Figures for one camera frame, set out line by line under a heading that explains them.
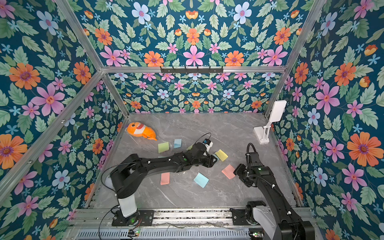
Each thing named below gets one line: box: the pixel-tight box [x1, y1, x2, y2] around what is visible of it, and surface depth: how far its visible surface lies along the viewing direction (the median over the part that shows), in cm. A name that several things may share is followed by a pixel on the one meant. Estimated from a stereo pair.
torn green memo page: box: [158, 141, 169, 154], surface depth 103 cm
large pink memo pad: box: [221, 164, 236, 180], surface depth 92 cm
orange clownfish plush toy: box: [126, 121, 158, 141], surface depth 103 cm
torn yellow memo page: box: [214, 149, 229, 162], surface depth 98 cm
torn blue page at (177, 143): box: [173, 139, 182, 148], surface depth 103 cm
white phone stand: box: [253, 100, 287, 145], surface depth 86 cm
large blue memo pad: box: [193, 172, 210, 189], surface depth 88 cm
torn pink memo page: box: [160, 172, 170, 186], surface depth 87 cm
